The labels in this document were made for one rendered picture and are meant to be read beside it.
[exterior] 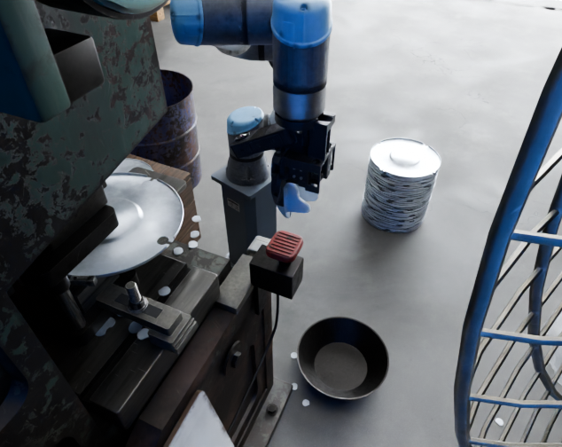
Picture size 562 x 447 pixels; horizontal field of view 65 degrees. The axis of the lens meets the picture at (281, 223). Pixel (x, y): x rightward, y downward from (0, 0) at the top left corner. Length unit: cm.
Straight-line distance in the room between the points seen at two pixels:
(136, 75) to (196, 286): 42
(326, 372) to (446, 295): 58
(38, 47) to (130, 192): 65
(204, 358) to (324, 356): 77
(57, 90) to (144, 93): 25
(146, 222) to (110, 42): 43
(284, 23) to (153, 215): 48
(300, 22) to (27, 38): 33
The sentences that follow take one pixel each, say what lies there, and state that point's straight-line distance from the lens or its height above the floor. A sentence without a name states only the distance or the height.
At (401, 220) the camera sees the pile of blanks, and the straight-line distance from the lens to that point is 198.
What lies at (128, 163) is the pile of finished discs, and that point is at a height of 38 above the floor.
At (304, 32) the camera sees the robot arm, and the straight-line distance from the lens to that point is 58.
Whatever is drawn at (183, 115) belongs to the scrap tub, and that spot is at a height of 41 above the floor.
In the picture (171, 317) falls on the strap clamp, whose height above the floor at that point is 76.
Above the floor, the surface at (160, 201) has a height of 78.
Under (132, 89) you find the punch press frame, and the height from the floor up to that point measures 112.
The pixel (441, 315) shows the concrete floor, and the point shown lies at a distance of 177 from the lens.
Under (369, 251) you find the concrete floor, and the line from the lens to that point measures 191.
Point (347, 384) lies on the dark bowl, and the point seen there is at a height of 0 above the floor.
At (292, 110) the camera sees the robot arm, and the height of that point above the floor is 107.
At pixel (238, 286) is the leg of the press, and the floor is 64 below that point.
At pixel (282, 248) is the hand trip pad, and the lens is 83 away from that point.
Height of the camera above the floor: 136
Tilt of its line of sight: 43 degrees down
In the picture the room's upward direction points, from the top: straight up
